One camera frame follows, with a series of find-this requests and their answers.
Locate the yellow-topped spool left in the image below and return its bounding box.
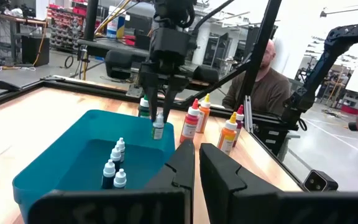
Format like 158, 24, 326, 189
216, 111, 238, 156

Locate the black background desk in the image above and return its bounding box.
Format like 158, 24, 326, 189
76, 37, 151, 60

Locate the blue plastic bin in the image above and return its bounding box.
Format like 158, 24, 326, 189
12, 109, 177, 224

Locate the black slanted frame post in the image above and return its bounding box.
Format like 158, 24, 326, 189
234, 0, 283, 110

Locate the green Chefmaster coloring bottle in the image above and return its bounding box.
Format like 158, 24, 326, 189
137, 95, 151, 119

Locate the black frame strut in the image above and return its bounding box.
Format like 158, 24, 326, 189
178, 60, 251, 107

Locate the red parts bin shelf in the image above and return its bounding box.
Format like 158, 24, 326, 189
47, 3, 88, 50

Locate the black table-level camera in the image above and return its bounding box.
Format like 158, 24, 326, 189
302, 169, 339, 192

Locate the grey aluminium bracket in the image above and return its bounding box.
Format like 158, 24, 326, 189
242, 95, 255, 134

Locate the person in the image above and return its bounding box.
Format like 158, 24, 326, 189
221, 39, 291, 118

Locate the black floor box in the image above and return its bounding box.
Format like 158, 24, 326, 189
21, 34, 50, 68

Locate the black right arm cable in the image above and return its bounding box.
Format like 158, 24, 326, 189
191, 0, 236, 35

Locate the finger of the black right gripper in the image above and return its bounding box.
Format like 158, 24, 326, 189
144, 83, 158, 122
162, 83, 185, 124

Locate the dark blue small dropper bottle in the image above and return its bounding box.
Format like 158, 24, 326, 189
110, 145, 122, 172

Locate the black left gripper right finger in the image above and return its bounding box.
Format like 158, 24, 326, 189
199, 142, 279, 224

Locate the blue white container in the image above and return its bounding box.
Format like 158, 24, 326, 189
106, 6, 127, 40

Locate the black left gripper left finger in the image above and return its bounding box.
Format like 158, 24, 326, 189
144, 139, 196, 192

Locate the black upright pole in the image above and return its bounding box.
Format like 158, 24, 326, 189
82, 0, 99, 42

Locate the black small dropper bottle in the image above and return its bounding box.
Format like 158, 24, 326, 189
116, 137, 126, 162

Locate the green-label small dropper bottle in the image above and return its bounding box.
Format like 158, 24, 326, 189
151, 112, 165, 141

